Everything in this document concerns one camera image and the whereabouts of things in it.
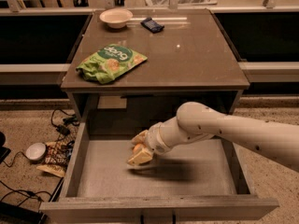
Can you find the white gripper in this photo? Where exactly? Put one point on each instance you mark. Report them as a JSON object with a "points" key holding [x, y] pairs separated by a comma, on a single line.
{"points": [[155, 140]]}

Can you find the orange fruit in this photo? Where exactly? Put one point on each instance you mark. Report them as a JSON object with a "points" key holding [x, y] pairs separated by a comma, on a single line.
{"points": [[137, 148]]}

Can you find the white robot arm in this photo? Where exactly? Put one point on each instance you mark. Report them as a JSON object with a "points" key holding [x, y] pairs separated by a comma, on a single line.
{"points": [[194, 122]]}

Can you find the open grey top drawer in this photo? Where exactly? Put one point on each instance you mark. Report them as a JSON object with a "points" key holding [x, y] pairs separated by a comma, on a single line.
{"points": [[200, 181]]}

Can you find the grey cabinet with counter top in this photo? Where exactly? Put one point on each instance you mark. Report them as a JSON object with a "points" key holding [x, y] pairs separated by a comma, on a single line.
{"points": [[189, 55]]}

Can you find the white bowl on counter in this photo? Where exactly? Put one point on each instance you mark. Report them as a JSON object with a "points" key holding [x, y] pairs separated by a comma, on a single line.
{"points": [[116, 18]]}

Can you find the brown snack bag on floor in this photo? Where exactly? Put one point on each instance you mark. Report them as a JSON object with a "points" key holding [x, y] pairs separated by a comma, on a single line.
{"points": [[57, 157]]}

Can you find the green chip bag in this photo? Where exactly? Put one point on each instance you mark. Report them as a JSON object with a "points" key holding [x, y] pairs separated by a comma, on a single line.
{"points": [[109, 63]]}

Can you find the white bowl on floor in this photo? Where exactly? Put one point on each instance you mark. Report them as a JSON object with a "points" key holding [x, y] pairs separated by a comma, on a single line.
{"points": [[36, 151]]}

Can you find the dark blue snack packet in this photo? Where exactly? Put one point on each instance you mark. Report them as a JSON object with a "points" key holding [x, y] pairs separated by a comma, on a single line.
{"points": [[151, 25]]}

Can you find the black bar on floor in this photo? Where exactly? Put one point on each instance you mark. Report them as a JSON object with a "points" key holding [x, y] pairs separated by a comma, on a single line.
{"points": [[19, 213]]}

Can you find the black power adapter with cable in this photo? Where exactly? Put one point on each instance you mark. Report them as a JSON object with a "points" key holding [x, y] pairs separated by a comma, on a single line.
{"points": [[69, 123]]}

